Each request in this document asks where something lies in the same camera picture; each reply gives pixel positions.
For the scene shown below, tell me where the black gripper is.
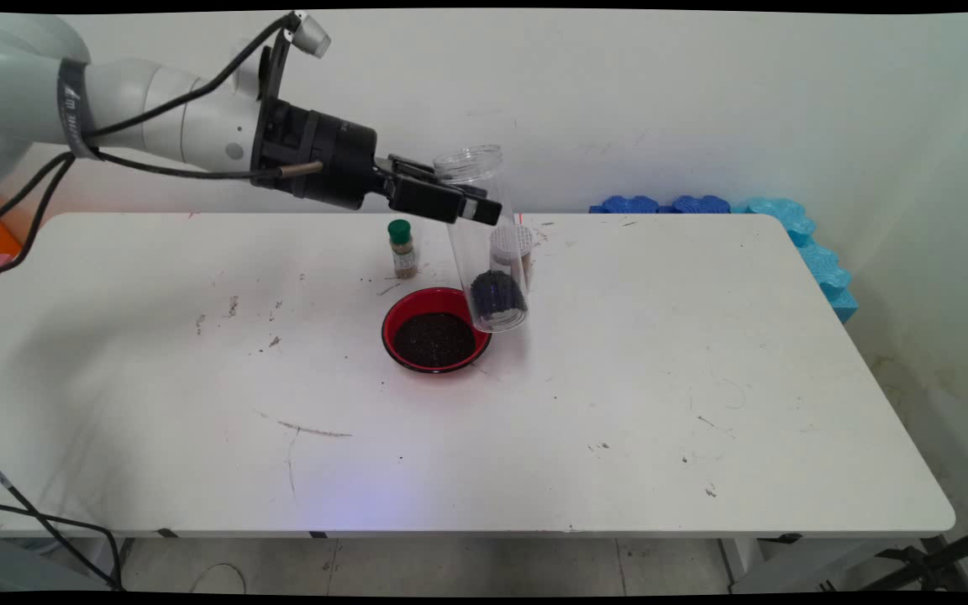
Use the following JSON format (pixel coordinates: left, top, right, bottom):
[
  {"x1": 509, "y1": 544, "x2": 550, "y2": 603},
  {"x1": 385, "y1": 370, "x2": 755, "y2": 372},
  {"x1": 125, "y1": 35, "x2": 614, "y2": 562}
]
[{"x1": 250, "y1": 97, "x2": 503, "y2": 226}]

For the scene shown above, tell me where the clear jar with dark grains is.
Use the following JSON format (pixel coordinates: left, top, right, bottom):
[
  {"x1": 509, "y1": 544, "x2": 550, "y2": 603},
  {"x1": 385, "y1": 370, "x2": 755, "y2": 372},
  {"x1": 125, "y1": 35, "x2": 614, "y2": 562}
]
[{"x1": 434, "y1": 145, "x2": 529, "y2": 334}]

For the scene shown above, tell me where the small green-capped spice bottle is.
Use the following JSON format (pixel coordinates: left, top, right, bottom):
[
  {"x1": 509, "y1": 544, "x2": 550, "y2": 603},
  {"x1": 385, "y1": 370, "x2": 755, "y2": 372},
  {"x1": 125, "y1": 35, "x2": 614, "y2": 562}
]
[{"x1": 387, "y1": 219, "x2": 419, "y2": 280}]

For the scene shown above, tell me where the white-lidded brown spice jar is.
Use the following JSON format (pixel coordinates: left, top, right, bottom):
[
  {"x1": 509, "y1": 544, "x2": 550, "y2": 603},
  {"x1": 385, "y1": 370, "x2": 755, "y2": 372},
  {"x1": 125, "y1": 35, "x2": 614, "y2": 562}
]
[{"x1": 488, "y1": 223, "x2": 535, "y2": 291}]

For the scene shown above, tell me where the red bowl with dark grains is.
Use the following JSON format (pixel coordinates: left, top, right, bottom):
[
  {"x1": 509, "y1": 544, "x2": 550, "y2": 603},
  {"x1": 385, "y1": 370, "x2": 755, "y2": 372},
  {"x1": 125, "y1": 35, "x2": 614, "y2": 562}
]
[{"x1": 381, "y1": 287, "x2": 493, "y2": 375}]

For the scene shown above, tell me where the light blue foam tile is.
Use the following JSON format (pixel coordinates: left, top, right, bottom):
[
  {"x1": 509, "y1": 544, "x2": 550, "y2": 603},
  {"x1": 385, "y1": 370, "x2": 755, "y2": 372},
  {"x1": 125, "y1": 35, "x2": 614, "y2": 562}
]
[{"x1": 732, "y1": 197, "x2": 859, "y2": 324}]

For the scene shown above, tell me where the black stand leg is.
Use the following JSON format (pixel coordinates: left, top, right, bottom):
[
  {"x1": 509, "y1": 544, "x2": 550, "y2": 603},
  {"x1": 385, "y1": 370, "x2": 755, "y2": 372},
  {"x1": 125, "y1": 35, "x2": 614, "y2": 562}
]
[{"x1": 858, "y1": 521, "x2": 968, "y2": 592}]

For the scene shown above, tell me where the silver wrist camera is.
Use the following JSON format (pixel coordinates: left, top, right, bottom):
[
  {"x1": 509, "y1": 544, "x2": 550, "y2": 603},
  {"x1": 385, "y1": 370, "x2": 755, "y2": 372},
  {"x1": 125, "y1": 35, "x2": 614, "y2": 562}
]
[{"x1": 292, "y1": 11, "x2": 332, "y2": 60}]

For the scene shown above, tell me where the black camera cable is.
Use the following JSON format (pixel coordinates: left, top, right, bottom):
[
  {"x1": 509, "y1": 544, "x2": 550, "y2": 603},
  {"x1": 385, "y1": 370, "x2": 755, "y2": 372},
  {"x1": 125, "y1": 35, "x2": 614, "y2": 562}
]
[{"x1": 85, "y1": 13, "x2": 298, "y2": 139}]

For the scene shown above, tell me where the black strap with white print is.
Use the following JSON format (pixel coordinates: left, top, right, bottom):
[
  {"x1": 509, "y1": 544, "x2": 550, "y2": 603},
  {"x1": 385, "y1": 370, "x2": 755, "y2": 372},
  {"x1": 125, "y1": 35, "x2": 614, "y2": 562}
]
[{"x1": 57, "y1": 57, "x2": 103, "y2": 160}]

